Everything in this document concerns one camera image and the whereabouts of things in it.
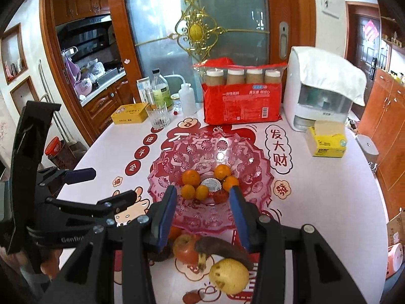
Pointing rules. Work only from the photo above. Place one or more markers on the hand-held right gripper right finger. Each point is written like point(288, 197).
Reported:
point(240, 218)

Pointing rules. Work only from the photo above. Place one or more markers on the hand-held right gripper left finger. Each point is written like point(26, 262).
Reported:
point(166, 218)

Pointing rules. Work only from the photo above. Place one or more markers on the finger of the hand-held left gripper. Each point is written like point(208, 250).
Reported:
point(120, 198)
point(79, 175)

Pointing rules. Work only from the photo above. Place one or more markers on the small red fruit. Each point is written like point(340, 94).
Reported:
point(192, 297)
point(220, 196)

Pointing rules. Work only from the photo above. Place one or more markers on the red apple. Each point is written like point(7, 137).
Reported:
point(186, 247)

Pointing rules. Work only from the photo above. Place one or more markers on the overripe dark banana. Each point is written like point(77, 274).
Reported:
point(221, 250)

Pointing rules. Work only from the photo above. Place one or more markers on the dark avocado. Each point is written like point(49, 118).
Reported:
point(163, 256)

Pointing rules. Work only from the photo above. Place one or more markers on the yellow pear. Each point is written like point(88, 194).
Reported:
point(229, 275)

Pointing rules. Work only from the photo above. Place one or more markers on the pink glass fruit bowl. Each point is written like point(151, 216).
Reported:
point(189, 152)

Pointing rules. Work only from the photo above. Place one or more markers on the red lidded jar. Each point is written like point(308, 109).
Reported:
point(53, 147)

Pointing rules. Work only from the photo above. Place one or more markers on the yellow tin box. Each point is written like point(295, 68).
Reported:
point(129, 114)

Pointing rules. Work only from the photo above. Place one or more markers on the clear glass cup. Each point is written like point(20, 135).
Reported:
point(158, 117)

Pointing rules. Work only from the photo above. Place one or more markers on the purple plastic bag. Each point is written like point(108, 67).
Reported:
point(71, 66)

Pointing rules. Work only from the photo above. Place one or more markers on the white blue carton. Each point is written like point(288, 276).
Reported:
point(144, 90)

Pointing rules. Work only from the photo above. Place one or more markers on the small glass jar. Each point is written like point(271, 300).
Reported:
point(175, 103)

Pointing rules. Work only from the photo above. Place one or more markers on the clear bottle green label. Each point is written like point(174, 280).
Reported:
point(161, 88)

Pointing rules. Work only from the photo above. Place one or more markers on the red paper cup package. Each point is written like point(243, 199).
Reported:
point(242, 101)

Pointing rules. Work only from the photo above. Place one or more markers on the yellow tissue box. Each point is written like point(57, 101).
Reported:
point(327, 139)

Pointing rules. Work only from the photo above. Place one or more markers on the white squeeze bottle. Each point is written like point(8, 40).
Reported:
point(186, 99)

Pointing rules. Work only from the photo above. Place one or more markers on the white countertop appliance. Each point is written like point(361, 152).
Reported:
point(294, 107)

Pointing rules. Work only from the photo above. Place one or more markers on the grey round bin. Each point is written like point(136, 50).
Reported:
point(367, 147)

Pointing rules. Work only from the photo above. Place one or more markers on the black range hood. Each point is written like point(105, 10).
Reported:
point(85, 28)

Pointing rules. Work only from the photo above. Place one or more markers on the cardboard box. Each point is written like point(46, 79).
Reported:
point(395, 228)

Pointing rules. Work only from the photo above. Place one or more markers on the orange plastic stool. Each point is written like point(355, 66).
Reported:
point(394, 259)

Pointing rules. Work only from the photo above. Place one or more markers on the frosted glass sliding door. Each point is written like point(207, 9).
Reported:
point(152, 22)

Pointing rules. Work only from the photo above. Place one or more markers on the white cloth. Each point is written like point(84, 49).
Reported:
point(329, 69)

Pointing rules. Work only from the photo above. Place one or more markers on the wooden floor cabinet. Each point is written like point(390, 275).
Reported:
point(386, 117)

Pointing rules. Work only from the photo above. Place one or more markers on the gold door ornament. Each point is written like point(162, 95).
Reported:
point(196, 31)

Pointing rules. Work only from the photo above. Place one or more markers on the dark wooden door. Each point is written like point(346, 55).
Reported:
point(364, 57)

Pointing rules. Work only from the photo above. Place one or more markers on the red door decoration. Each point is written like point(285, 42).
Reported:
point(370, 31)

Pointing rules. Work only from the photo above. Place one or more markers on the wooden kitchen wall cabinet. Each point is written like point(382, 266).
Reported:
point(79, 0)

